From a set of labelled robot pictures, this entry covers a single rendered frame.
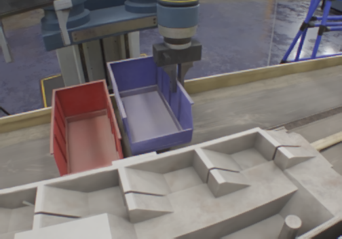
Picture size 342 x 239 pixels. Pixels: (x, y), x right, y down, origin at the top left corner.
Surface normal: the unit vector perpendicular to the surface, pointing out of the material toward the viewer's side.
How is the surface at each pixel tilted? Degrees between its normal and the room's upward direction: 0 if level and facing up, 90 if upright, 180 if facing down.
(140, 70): 88
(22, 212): 10
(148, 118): 0
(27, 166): 0
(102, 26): 90
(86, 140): 0
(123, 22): 90
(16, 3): 66
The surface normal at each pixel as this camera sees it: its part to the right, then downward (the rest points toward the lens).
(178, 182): -0.06, -0.88
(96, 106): 0.33, 0.55
